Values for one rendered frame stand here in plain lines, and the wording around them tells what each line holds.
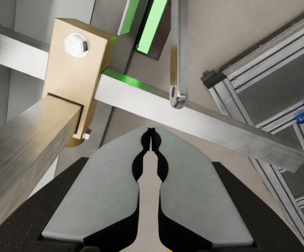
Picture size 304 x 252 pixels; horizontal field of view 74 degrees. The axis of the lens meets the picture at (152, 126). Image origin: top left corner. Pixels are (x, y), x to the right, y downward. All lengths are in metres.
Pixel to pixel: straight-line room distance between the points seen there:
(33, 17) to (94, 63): 0.31
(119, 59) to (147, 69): 0.72
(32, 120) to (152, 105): 0.12
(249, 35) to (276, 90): 0.30
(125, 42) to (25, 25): 0.22
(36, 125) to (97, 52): 0.08
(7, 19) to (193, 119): 0.40
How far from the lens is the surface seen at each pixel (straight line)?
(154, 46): 0.36
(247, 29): 1.15
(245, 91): 0.98
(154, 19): 0.36
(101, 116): 0.41
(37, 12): 0.50
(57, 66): 0.22
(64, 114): 0.20
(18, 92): 0.56
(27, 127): 0.18
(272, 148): 0.29
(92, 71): 0.21
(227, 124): 0.25
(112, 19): 0.37
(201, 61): 1.10
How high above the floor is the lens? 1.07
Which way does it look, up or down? 63 degrees down
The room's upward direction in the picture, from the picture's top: 178 degrees counter-clockwise
